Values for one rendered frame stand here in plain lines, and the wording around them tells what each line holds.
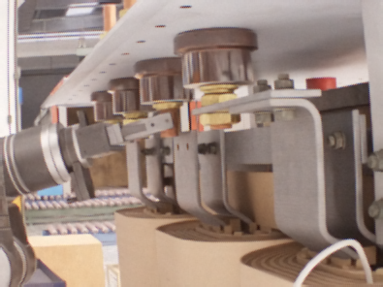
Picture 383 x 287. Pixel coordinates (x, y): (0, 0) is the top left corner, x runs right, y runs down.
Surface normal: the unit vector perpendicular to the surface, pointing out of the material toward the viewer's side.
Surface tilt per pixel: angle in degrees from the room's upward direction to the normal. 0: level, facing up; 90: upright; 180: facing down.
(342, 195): 90
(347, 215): 90
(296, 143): 90
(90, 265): 90
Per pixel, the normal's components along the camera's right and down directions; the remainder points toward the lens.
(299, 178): -0.96, 0.05
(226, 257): -0.45, 0.01
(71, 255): 0.26, -0.04
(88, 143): -0.08, -0.01
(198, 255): -0.76, 0.04
